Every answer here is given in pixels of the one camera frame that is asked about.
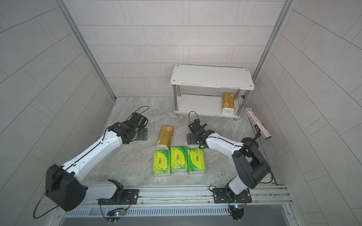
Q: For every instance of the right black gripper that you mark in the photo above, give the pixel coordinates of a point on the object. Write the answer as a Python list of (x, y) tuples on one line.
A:
[(192, 141)]

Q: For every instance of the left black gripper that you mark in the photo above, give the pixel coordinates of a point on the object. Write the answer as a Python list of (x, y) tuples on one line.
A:
[(144, 134)]

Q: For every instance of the green tissue pack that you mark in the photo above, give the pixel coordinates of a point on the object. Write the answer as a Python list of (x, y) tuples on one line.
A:
[(196, 161), (162, 163), (179, 160)]

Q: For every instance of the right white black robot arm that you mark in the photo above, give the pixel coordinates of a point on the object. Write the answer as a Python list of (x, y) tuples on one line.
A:
[(250, 164)]

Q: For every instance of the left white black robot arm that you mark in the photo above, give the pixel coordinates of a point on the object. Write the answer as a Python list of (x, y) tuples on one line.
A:
[(64, 182)]

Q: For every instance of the white two-tier shelf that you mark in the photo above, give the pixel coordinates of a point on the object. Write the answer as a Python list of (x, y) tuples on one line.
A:
[(208, 77)]

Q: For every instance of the sparkly tube on black stand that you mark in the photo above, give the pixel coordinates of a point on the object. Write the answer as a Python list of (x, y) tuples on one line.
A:
[(258, 125)]

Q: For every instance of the right circuit board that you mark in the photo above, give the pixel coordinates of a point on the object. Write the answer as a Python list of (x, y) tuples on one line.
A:
[(236, 212)]

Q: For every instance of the circuit board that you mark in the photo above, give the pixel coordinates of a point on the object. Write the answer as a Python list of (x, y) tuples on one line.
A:
[(236, 212), (115, 215)]

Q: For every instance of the left circuit board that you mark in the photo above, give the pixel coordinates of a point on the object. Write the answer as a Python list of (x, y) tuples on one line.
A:
[(115, 215)]

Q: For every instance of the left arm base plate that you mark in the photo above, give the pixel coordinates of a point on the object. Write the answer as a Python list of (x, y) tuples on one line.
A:
[(121, 197)]

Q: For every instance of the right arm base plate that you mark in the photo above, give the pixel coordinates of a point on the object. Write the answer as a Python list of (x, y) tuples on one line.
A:
[(223, 195)]

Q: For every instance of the aluminium rail frame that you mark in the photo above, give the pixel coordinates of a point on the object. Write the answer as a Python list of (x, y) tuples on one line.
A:
[(201, 195)]

